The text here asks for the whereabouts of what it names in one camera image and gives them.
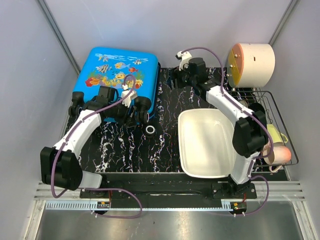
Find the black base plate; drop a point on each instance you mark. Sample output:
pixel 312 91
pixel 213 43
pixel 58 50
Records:
pixel 180 185

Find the yellow-green mug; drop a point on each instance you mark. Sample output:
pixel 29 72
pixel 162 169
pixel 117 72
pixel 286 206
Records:
pixel 277 136

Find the white plastic basin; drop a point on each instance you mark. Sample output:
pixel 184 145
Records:
pixel 205 143

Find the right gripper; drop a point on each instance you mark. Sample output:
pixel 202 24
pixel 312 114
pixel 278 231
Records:
pixel 176 74

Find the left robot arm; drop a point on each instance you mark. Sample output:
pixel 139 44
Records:
pixel 59 164

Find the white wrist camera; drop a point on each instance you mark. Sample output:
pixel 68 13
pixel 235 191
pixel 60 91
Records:
pixel 127 95
pixel 184 58

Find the blue fish-print suitcase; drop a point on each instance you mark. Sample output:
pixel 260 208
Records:
pixel 113 68

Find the black wire dish rack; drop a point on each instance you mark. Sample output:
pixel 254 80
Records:
pixel 265 98

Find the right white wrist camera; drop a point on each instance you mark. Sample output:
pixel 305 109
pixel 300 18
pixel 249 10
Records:
pixel 184 58

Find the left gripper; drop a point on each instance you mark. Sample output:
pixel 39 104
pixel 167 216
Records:
pixel 127 118

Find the peach gradient mug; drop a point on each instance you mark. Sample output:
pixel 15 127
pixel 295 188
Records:
pixel 277 157

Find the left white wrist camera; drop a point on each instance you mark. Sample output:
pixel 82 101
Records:
pixel 127 95

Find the detached black white wheel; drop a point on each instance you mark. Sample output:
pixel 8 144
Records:
pixel 150 131

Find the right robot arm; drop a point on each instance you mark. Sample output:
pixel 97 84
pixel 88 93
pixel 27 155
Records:
pixel 250 127

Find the aluminium rail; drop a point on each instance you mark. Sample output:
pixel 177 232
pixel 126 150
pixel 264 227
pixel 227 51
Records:
pixel 278 191

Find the cream cylindrical drawer box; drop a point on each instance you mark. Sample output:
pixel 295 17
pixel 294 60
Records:
pixel 250 65

